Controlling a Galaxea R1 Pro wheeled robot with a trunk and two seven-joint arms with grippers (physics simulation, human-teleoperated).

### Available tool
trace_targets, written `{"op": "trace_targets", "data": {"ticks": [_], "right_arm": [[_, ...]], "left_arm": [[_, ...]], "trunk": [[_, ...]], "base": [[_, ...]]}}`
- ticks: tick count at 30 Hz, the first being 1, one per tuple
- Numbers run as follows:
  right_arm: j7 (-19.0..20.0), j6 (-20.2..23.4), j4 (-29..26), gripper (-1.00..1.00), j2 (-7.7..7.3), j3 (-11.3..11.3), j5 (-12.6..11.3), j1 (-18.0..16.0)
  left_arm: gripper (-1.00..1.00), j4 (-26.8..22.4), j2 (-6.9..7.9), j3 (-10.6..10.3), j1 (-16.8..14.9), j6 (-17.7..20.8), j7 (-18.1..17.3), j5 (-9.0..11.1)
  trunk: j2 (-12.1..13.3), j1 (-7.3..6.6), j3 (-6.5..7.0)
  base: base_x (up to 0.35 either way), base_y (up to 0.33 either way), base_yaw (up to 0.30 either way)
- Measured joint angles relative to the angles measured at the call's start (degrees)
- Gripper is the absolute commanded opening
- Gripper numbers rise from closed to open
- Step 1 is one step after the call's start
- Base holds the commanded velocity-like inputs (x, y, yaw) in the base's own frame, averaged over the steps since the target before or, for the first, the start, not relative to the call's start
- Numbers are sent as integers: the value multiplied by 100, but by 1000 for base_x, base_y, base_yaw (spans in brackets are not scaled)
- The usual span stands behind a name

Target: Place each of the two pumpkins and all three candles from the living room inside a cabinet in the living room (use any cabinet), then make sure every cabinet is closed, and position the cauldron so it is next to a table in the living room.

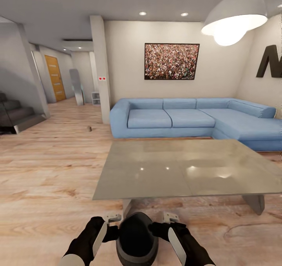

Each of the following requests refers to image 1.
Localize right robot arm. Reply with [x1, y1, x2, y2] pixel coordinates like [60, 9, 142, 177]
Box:
[148, 212, 215, 266]

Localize cauldron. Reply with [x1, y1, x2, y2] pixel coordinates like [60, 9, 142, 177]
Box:
[116, 212, 159, 266]

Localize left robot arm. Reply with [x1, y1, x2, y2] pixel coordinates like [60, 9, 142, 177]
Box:
[56, 214, 122, 266]

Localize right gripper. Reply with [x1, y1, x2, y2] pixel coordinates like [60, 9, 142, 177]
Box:
[148, 222, 168, 240]

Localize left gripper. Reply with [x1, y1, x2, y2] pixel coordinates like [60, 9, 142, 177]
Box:
[102, 226, 122, 243]

